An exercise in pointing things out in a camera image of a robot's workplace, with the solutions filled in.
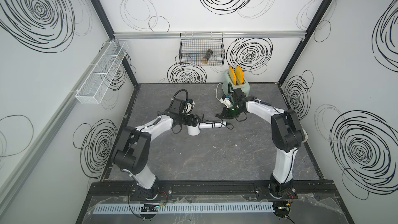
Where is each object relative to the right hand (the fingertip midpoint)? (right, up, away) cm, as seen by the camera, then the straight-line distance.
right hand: (223, 115), depth 95 cm
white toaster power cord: (-2, +16, +21) cm, 27 cm away
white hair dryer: (-17, -8, -6) cm, 20 cm away
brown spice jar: (-10, +36, -4) cm, 38 cm away
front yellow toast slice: (+6, +25, +2) cm, 26 cm away
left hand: (-17, -2, -3) cm, 18 cm away
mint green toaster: (+15, +18, +4) cm, 24 cm away
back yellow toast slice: (+11, +26, +2) cm, 28 cm away
